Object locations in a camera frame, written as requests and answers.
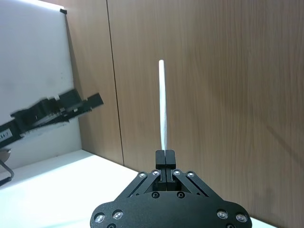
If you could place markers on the thin white stick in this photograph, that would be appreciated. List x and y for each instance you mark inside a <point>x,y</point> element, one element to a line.
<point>163,107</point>

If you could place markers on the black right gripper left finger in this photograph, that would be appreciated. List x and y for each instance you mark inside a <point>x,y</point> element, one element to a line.
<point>160,158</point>

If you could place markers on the white board panel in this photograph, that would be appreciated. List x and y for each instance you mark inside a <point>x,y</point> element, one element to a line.
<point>31,52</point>

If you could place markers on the small black clip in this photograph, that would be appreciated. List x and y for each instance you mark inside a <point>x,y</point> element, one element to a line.
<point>63,11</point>

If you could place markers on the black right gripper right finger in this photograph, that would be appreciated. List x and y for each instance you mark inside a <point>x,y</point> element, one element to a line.
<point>170,158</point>

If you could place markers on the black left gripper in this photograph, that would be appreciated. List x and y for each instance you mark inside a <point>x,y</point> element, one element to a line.
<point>23,118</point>

